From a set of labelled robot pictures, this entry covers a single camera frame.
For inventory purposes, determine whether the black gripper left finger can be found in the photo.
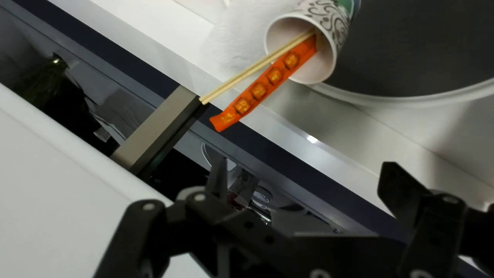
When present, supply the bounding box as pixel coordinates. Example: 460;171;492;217
91;186;233;278

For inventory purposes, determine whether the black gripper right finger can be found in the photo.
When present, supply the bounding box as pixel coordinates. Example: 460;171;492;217
376;160;494;278

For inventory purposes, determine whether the patterned paper cup with chopsticks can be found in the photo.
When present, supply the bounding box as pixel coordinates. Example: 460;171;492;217
263;0;362;86

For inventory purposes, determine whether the grey rectangular block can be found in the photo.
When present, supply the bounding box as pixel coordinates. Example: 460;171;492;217
109;83;203;174

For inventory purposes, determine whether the round black tray white rim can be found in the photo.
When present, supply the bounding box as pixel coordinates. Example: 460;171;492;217
307;0;494;109

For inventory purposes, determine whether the orange chopstick sleeve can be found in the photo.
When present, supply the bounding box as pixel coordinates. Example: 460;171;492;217
208;34;319;134

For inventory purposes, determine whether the plain wooden chopstick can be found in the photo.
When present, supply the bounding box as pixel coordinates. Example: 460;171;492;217
197;29;316;106

